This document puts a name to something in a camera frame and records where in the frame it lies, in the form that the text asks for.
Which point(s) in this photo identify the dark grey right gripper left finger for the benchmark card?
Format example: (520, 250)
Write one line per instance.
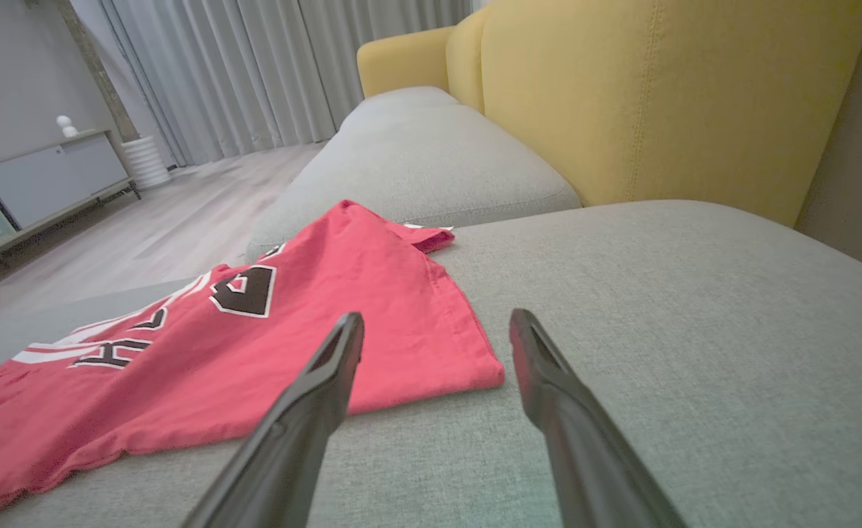
(284, 447)

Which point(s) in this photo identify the short grey sofa seat cushion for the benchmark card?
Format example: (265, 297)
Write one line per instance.
(402, 99)

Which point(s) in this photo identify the yellow sofa end back cushion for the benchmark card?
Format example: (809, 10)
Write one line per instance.
(402, 62)

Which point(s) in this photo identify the grey and yellow sofa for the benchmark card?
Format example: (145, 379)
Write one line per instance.
(695, 352)

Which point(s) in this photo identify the small white figurine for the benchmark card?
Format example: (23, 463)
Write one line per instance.
(67, 126)

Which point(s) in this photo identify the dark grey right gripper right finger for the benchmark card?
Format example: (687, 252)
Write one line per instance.
(592, 462)

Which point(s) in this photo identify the grey low sideboard cabinet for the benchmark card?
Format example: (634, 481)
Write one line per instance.
(50, 183)

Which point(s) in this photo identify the grey pleated curtain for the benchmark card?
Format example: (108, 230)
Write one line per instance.
(270, 66)

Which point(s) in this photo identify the white ribbed cylinder bin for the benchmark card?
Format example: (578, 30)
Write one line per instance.
(145, 163)

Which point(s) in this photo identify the long grey sofa seat cushion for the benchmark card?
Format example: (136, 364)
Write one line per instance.
(424, 161)

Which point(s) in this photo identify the wide yellow sofa back cushion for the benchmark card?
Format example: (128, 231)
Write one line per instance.
(658, 95)

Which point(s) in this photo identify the red jersey with black letters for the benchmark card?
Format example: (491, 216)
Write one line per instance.
(255, 352)

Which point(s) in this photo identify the narrow yellow sofa back cushion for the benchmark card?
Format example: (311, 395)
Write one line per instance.
(468, 59)

